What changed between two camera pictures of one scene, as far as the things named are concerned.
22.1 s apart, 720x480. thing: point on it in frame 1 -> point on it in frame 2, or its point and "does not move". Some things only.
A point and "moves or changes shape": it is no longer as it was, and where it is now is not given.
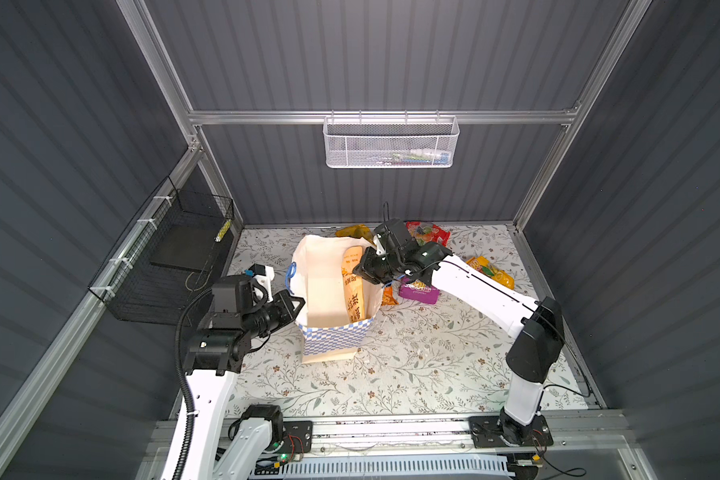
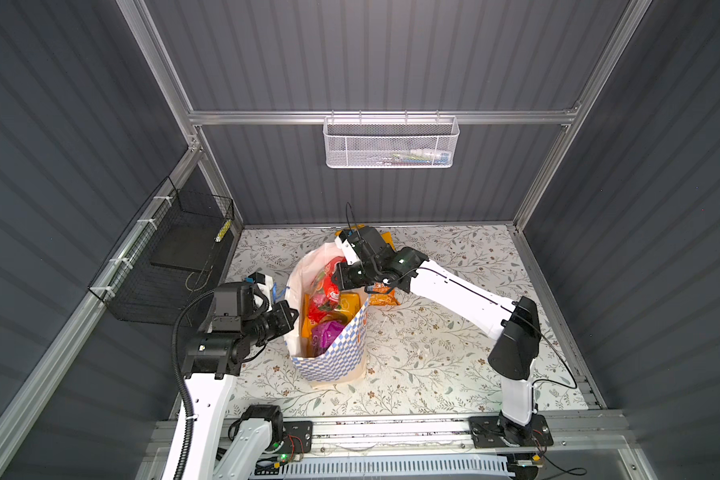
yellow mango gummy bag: [484, 266] -> [349, 304]
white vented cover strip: [397, 467] does not move
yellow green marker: [223, 231] does not move
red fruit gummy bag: [425, 233] -> [326, 292]
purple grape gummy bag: [418, 290] moves or changes shape
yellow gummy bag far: [357, 231] does not move
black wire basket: [168, 259] does not move
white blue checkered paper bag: [339, 305] moves or changes shape
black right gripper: [364, 267] -> [341, 270]
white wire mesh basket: [390, 142] does not move
